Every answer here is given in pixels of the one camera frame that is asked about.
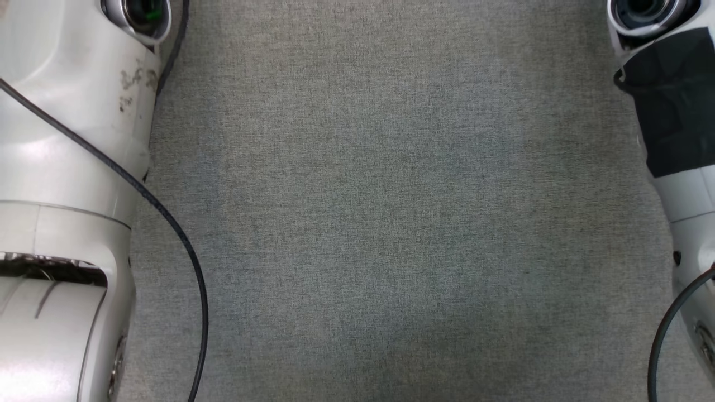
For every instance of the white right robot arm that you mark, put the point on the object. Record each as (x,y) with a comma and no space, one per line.
(681,111)

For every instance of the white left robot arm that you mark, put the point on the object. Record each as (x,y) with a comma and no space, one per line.
(61,139)

